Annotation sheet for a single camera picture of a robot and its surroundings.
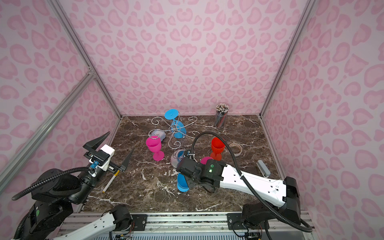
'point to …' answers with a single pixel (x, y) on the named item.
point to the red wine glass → (217, 146)
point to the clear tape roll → (236, 149)
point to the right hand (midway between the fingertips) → (191, 176)
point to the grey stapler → (265, 171)
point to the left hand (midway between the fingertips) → (117, 137)
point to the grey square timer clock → (161, 134)
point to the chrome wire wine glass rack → (172, 144)
